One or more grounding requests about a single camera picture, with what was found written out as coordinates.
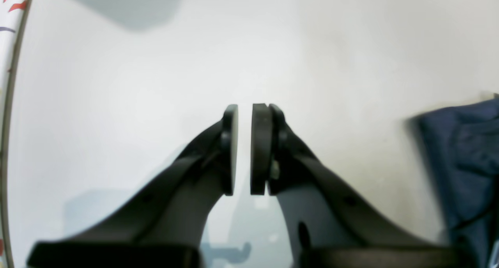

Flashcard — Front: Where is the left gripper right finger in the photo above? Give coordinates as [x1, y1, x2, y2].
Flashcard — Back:
[251, 104, 472, 268]

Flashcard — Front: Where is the terrazzo patterned side surface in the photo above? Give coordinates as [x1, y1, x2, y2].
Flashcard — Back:
[0, 0, 32, 268]

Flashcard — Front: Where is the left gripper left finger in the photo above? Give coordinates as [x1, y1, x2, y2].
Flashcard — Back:
[27, 104, 238, 268]

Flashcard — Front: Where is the dark blue t-shirt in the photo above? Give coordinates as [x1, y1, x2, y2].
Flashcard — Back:
[409, 95, 499, 268]

